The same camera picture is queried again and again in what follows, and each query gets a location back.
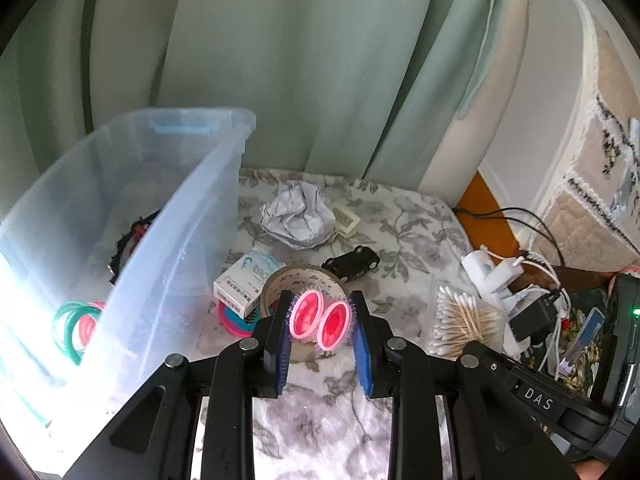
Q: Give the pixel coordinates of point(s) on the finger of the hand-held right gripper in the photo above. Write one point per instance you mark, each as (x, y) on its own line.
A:
(497, 362)

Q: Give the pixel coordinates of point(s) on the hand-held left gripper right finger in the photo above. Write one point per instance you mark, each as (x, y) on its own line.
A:
(364, 355)

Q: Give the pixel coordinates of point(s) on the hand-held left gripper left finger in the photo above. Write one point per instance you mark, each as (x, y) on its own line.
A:
(282, 350)

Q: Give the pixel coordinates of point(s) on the pink hair roller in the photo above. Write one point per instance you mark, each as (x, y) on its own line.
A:
(335, 327)
(306, 315)

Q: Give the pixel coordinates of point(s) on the clear box of cotton swabs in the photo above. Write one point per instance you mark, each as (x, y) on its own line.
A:
(465, 317)

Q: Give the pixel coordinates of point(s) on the round pink pocket mirror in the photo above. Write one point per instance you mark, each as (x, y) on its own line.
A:
(232, 322)

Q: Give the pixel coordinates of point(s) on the brown packing tape roll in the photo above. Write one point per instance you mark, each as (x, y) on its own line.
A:
(300, 276)

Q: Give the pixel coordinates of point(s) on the white paper ball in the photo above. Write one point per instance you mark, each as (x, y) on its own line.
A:
(297, 215)

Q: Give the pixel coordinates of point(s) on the clear plastic storage box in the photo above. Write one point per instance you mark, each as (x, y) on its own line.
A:
(165, 260)

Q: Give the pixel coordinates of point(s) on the leopard print scrunchie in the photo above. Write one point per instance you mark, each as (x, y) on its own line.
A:
(125, 250)

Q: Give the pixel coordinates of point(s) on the dark floral rug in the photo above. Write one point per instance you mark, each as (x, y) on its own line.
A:
(585, 375)

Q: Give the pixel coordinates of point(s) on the black power adapter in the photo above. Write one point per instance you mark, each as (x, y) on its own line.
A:
(532, 317)

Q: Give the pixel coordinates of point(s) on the small white medicine box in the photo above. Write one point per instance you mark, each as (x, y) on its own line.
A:
(245, 282)

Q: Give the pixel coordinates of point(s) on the blue phone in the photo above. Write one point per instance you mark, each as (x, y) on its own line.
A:
(587, 335)

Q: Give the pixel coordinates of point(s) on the white charger plug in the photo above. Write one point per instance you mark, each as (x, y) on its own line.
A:
(505, 272)

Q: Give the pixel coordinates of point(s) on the black toy car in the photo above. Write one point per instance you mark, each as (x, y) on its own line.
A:
(350, 262)

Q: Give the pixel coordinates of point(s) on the white power strip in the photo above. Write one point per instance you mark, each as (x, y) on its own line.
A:
(480, 270)

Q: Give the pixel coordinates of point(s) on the small beige rectangular case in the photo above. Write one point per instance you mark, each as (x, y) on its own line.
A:
(346, 219)

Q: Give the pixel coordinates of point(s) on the beige quilted mattress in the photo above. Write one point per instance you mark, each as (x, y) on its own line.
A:
(590, 185)

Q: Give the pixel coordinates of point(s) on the white curved board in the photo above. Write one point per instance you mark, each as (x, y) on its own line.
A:
(530, 100)

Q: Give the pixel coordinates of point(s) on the pale green curtain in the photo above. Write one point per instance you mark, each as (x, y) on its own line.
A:
(300, 60)

